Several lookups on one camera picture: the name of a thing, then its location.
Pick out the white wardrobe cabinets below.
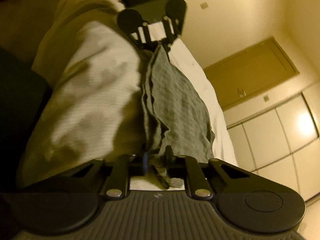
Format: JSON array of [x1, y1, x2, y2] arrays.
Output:
[[228, 83, 319, 200]]

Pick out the wooden door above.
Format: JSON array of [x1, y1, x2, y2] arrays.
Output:
[[204, 37, 299, 111]]

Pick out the white bed duvet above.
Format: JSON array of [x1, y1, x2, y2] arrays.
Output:
[[22, 0, 238, 190]]

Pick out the grey checked garment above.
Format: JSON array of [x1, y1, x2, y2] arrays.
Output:
[[141, 42, 215, 189]]

